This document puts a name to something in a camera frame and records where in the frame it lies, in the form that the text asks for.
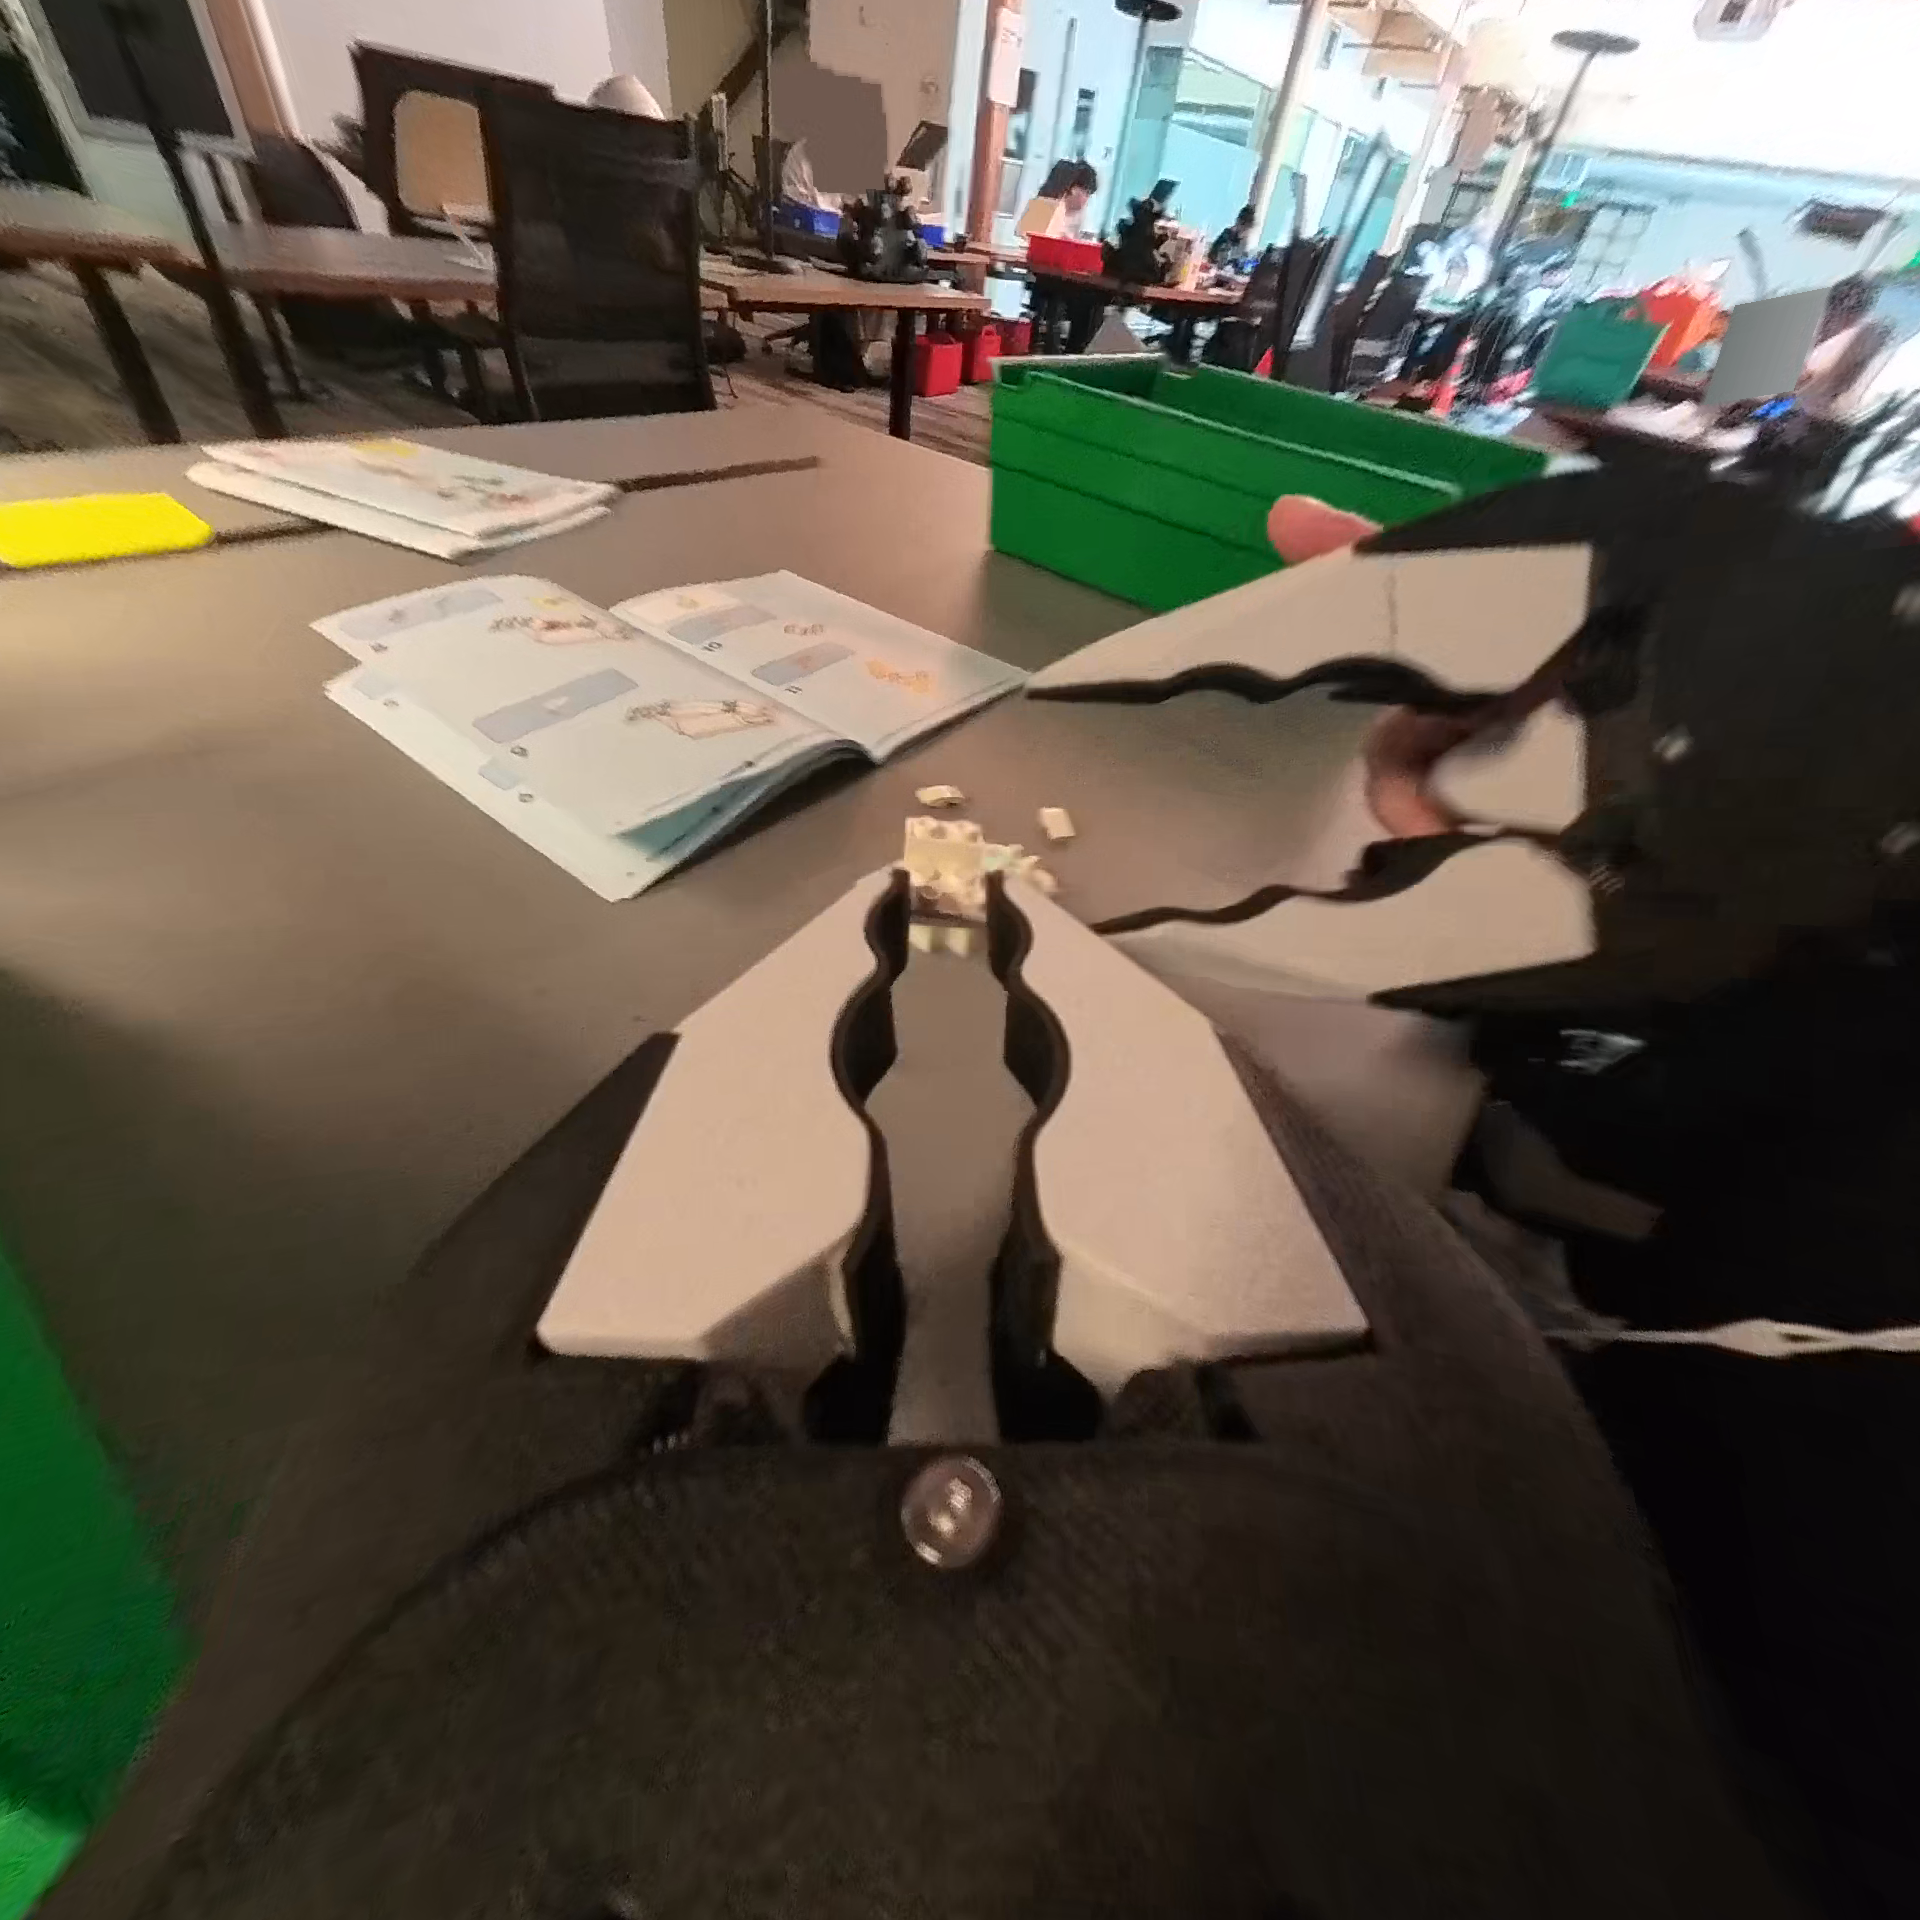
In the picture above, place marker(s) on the closed lego instruction booklets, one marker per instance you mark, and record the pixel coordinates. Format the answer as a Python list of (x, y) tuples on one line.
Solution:
[(405, 493)]

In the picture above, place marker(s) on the yellow flat pad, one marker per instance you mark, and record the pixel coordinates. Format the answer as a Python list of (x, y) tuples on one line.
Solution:
[(98, 528)]

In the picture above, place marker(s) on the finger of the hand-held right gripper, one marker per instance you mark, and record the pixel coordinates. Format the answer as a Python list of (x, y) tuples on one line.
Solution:
[(1441, 939), (1349, 622)]

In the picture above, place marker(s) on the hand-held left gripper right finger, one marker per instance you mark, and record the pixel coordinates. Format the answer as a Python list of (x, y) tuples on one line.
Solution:
[(1185, 1184)]

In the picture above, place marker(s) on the red tray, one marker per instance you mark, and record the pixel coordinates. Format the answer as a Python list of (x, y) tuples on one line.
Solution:
[(1061, 255)]

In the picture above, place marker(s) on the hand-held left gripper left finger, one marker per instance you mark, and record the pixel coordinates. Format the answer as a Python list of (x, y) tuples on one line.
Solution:
[(721, 1172)]

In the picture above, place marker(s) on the person's right hand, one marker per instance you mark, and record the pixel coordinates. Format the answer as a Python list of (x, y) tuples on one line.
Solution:
[(1417, 774)]

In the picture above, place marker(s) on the green bag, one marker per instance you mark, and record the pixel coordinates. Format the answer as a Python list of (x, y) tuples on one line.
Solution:
[(1597, 353)]

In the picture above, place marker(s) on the green plastic bin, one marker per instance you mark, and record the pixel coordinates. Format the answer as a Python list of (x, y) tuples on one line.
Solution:
[(1200, 465), (75, 1576)]

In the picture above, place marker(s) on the white lego assembly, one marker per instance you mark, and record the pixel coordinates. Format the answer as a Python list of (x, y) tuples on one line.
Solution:
[(944, 870)]

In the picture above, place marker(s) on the person's dark clothing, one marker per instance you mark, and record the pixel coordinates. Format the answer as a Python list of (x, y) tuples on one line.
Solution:
[(1769, 1576)]

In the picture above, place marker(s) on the black mesh office chair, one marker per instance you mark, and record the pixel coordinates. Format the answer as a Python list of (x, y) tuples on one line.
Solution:
[(599, 255)]

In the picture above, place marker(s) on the red storage bin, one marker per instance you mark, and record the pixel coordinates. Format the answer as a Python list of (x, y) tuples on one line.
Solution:
[(943, 364)]

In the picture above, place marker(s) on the open lego instruction booklet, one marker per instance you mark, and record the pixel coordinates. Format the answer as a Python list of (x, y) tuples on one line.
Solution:
[(661, 705)]

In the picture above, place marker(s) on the dark chair with tan back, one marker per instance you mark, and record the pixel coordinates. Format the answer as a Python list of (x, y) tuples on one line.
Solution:
[(434, 150)]

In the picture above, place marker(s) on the brown wooden table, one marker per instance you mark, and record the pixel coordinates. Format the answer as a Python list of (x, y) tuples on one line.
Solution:
[(300, 264), (839, 289)]

